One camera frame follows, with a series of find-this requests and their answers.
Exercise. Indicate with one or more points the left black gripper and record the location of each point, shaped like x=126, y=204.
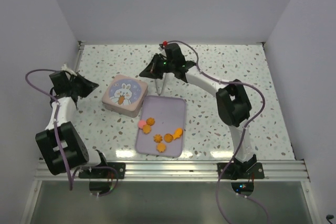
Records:
x=88, y=86

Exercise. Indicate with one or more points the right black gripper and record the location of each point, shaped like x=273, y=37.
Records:
x=151, y=71

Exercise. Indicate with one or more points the cookie tin with liners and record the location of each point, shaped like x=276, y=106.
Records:
x=132, y=110

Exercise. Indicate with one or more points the lavender plastic tray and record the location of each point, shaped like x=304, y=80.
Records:
x=169, y=114

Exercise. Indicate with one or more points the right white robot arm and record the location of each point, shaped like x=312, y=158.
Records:
x=233, y=104

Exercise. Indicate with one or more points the orange swirl cookie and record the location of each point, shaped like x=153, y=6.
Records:
x=150, y=121

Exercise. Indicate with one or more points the pink sandwich cookie left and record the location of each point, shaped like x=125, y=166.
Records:
x=141, y=124

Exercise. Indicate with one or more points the orange leaf cookie left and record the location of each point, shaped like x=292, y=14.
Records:
x=146, y=129

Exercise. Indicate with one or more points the orange leaf cookie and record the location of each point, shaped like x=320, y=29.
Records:
x=161, y=147
x=146, y=129

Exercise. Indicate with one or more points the orange fish cookie right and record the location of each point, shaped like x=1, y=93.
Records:
x=178, y=133

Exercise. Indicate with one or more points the orange rosette cookie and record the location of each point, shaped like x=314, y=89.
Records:
x=158, y=138

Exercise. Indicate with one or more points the orange chip cookie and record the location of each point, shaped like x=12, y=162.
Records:
x=168, y=138

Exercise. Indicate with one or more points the orange leaf cookie bottom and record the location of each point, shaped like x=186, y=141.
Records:
x=161, y=147

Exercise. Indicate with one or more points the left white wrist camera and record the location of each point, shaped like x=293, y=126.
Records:
x=68, y=70

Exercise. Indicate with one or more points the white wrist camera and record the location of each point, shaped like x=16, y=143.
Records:
x=163, y=45
x=68, y=70

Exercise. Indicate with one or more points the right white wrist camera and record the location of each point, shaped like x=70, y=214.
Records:
x=163, y=45

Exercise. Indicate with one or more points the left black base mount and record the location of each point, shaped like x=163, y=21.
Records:
x=110, y=170

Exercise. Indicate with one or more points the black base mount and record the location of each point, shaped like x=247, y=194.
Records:
x=250, y=169
x=110, y=170

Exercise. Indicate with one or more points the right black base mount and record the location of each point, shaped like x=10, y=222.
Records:
x=250, y=169

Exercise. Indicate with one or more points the aluminium front rail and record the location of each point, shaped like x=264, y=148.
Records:
x=206, y=171

